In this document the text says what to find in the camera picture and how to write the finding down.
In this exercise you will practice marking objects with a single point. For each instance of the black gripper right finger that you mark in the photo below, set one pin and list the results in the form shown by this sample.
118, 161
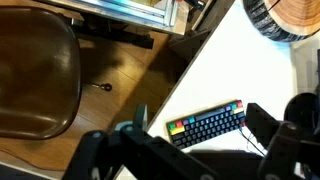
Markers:
286, 144

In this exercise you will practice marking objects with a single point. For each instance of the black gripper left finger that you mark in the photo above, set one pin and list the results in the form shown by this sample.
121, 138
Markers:
99, 155

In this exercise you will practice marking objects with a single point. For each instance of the black keyboard with coloured keys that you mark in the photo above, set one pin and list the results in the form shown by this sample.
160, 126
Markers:
207, 124

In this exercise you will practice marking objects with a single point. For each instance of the black round object at right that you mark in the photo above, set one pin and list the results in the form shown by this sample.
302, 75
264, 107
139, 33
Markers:
303, 110

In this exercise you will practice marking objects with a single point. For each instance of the black chair base with caster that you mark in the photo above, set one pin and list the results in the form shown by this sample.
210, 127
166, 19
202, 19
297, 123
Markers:
97, 40

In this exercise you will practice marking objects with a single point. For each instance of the brown chair seat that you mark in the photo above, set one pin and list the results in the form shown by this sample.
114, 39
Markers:
40, 74

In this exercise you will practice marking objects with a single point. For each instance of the wooden stump with black bark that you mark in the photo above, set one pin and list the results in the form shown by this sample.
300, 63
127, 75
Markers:
284, 20

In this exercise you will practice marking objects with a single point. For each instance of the aluminium frame shelf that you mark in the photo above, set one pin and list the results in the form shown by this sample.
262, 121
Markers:
168, 16

